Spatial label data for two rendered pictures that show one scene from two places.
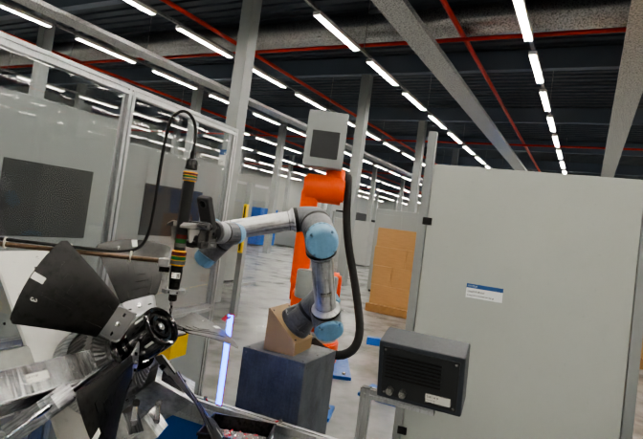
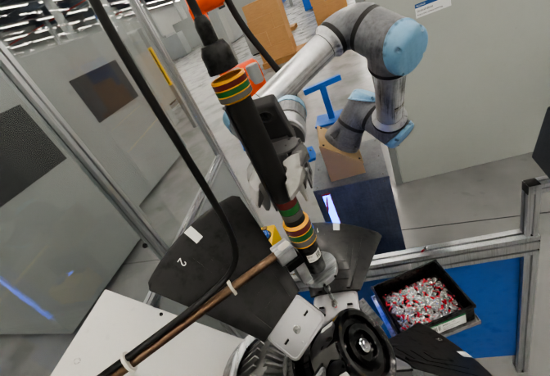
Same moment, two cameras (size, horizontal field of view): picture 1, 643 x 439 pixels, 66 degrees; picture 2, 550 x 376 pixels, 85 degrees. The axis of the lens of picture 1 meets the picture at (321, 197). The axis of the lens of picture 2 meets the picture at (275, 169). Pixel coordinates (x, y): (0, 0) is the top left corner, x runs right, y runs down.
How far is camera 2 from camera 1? 1.22 m
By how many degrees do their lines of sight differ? 32
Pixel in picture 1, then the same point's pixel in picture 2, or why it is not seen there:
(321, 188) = not seen: outside the picture
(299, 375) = (386, 186)
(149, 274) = not seen: hidden behind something
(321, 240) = (411, 48)
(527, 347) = (481, 31)
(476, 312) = (430, 26)
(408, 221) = not seen: outside the picture
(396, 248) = (261, 15)
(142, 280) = (262, 287)
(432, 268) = not seen: hidden behind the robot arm
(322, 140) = not seen: outside the picture
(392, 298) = (277, 52)
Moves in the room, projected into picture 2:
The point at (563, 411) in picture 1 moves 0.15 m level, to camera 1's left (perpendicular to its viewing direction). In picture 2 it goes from (517, 65) to (498, 75)
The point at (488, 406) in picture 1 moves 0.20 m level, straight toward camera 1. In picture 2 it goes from (456, 93) to (470, 104)
